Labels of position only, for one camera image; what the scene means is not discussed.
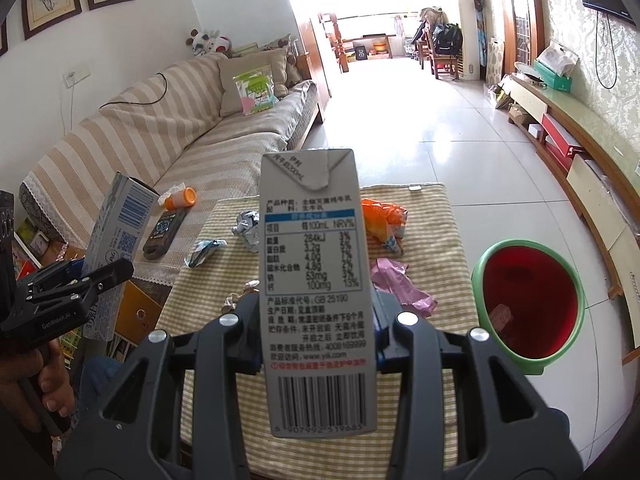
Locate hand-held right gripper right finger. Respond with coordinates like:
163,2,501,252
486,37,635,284
372,292,586,480

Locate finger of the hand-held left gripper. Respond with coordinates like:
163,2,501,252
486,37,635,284
20,259,135,308

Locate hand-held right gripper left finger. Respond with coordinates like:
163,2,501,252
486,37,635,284
55,292,266,480

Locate blue and white carton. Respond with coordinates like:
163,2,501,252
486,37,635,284
81,172,161,341

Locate white milk carton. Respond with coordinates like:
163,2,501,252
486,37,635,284
260,147,378,440

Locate green bin with red liner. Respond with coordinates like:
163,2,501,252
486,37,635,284
471,240,586,376

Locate person's left hand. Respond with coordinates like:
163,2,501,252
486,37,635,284
0,347,77,433

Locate small crumpled candy wrapper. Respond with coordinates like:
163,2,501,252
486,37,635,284
220,280,262,313

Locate orange cardboard box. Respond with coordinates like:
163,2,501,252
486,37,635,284
115,280,163,346

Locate pink plastic wrapper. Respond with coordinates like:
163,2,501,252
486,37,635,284
370,257,438,318

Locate person's jeans leg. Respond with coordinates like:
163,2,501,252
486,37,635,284
75,355,132,413

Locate blue and white wrapper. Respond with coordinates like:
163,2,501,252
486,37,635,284
184,238,228,268

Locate crumpled silver wrapper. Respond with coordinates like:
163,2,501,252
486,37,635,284
231,210,263,251

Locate cup with orange lid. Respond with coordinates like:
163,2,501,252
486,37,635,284
156,183,197,211

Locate orange snack wrapper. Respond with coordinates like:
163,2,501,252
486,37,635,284
361,198,410,253

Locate striped beige sofa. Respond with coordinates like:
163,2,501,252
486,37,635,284
19,52,321,261

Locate beige pillow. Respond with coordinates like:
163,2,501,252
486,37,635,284
219,50,291,116

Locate green and pink packet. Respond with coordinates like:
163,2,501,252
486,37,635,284
232,66,280,115

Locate plush cow toy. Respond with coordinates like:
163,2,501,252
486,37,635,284
187,29,233,58

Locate red box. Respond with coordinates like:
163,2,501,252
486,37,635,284
541,112,583,173

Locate long television cabinet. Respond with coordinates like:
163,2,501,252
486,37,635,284
500,72,640,366

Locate wooden chairs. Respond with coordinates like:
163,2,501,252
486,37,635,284
417,20,461,81

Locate patterned leaning board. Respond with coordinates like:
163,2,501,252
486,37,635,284
486,37,506,83

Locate green box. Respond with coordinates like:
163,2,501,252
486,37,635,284
532,57,573,93

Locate black backpack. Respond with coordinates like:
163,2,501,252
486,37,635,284
432,22,463,56

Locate white plastic bag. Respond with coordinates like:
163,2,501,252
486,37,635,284
537,40,580,78

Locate black cable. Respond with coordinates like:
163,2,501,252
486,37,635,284
100,72,168,109

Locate television cable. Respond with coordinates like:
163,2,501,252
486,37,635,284
594,10,622,92

